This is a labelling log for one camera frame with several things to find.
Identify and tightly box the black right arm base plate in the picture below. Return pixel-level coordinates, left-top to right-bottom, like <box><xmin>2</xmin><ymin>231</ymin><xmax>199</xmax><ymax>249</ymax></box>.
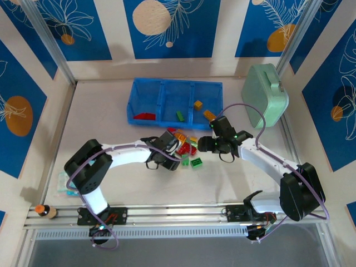
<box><xmin>225</xmin><ymin>204</ymin><xmax>278</xmax><ymax>224</ymax></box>

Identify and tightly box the blue plastic storage bin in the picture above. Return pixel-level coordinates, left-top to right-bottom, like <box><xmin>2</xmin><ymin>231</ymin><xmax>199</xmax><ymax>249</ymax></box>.
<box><xmin>127</xmin><ymin>77</ymin><xmax>164</xmax><ymax>127</ymax></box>
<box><xmin>190</xmin><ymin>80</ymin><xmax>224</xmax><ymax>131</ymax></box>
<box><xmin>157</xmin><ymin>79</ymin><xmax>194</xmax><ymax>128</ymax></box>

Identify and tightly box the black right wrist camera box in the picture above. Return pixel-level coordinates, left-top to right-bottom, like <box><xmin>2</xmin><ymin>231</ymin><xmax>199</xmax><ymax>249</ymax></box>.
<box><xmin>210</xmin><ymin>116</ymin><xmax>237</xmax><ymax>140</ymax></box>

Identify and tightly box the brown bottle with orange cap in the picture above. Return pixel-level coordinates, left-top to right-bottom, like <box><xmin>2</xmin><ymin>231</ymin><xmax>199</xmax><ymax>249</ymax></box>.
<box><xmin>35</xmin><ymin>204</ymin><xmax>58</xmax><ymax>219</ymax></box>

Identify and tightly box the slotted grey cable duct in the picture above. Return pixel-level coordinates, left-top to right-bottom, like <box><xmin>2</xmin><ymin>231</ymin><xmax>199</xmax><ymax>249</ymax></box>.
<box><xmin>34</xmin><ymin>228</ymin><xmax>251</xmax><ymax>240</ymax></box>

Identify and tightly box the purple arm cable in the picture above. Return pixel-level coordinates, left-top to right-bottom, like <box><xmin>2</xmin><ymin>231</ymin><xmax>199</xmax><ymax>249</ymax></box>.
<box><xmin>215</xmin><ymin>103</ymin><xmax>330</xmax><ymax>244</ymax></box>
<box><xmin>66</xmin><ymin>140</ymin><xmax>179</xmax><ymax>250</ymax></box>

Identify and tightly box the large red lego brick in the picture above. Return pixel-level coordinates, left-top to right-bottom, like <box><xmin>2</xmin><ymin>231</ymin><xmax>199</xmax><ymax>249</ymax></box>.
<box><xmin>176</xmin><ymin>144</ymin><xmax>197</xmax><ymax>155</ymax></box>

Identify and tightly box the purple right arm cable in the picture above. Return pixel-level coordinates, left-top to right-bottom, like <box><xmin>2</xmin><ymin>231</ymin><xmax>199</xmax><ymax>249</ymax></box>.
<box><xmin>215</xmin><ymin>103</ymin><xmax>330</xmax><ymax>244</ymax></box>

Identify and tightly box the red sloped lego brick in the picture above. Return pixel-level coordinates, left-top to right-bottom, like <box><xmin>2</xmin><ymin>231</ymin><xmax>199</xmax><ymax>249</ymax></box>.
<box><xmin>133</xmin><ymin>112</ymin><xmax>156</xmax><ymax>121</ymax></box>

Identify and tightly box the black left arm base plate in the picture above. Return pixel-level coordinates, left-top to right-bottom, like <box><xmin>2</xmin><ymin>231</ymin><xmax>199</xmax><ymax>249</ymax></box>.
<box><xmin>77</xmin><ymin>206</ymin><xmax>128</xmax><ymax>226</ymax></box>

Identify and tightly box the mint green carrying case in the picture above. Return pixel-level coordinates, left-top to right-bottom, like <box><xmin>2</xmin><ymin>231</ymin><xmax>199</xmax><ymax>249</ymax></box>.
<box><xmin>240</xmin><ymin>63</ymin><xmax>289</xmax><ymax>129</ymax></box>

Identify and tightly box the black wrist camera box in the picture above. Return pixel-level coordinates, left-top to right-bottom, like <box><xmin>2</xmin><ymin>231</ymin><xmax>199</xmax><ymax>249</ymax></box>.
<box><xmin>210</xmin><ymin>116</ymin><xmax>237</xmax><ymax>140</ymax></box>
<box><xmin>159</xmin><ymin>130</ymin><xmax>182</xmax><ymax>153</ymax></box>

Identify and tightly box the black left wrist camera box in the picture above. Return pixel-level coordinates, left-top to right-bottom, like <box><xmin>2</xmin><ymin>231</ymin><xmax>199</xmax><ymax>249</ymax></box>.
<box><xmin>159</xmin><ymin>130</ymin><xmax>182</xmax><ymax>153</ymax></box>

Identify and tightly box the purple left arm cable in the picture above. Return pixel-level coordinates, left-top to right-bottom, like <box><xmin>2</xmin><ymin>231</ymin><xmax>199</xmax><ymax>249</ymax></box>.
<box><xmin>66</xmin><ymin>140</ymin><xmax>179</xmax><ymax>250</ymax></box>

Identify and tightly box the aluminium frame post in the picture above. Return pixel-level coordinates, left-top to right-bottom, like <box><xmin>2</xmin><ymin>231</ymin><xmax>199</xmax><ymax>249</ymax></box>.
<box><xmin>276</xmin><ymin>0</ymin><xmax>322</xmax><ymax>75</ymax></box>
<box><xmin>23</xmin><ymin>0</ymin><xmax>78</xmax><ymax>86</ymax></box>

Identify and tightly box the clear plastic bag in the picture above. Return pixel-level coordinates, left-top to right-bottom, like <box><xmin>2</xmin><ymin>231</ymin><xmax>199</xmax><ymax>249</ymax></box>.
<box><xmin>55</xmin><ymin>171</ymin><xmax>79</xmax><ymax>197</ymax></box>

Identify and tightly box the aluminium mounting rail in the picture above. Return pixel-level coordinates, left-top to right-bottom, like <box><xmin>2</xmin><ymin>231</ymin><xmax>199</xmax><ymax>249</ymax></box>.
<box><xmin>24</xmin><ymin>204</ymin><xmax>330</xmax><ymax>229</ymax></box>

